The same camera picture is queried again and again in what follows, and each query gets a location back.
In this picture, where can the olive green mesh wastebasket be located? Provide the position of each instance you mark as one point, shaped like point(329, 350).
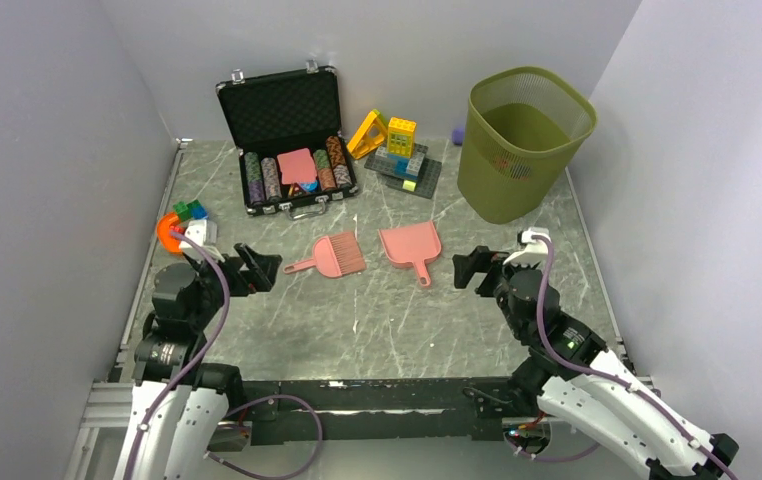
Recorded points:
point(528, 112)

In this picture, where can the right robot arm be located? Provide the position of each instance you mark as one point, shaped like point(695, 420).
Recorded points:
point(572, 375)

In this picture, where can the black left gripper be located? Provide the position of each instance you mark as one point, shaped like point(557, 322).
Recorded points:
point(260, 271)

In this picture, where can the pink hand brush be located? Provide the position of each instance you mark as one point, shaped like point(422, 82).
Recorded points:
point(333, 256)

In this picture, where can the black poker chip case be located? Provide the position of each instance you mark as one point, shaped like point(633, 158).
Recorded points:
point(278, 113)

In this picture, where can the grey brick base plate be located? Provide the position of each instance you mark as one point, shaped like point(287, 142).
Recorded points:
point(419, 175)

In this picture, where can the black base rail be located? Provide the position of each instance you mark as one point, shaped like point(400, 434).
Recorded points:
point(479, 408)

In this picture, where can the pink plastic dustpan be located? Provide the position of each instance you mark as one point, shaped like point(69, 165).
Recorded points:
point(413, 246)

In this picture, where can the yellow toy brick window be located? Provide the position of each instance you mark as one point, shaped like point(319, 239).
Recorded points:
point(401, 137)

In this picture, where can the orange yellow triangle toy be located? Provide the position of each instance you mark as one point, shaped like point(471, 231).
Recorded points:
point(371, 134)

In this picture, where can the purple object behind basket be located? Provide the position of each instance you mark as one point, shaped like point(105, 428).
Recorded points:
point(458, 135)

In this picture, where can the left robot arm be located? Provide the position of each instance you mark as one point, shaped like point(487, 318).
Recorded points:
point(178, 400)

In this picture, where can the aluminium frame rail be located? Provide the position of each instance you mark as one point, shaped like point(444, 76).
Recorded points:
point(108, 406)

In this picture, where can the green blue toy bricks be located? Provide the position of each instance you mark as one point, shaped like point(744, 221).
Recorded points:
point(186, 211)

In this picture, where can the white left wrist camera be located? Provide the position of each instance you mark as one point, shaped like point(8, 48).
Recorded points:
point(196, 237)

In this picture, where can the orange curved toy piece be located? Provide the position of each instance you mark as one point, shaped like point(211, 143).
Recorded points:
point(166, 228)

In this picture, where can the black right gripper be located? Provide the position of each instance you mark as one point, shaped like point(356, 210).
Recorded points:
point(481, 259)

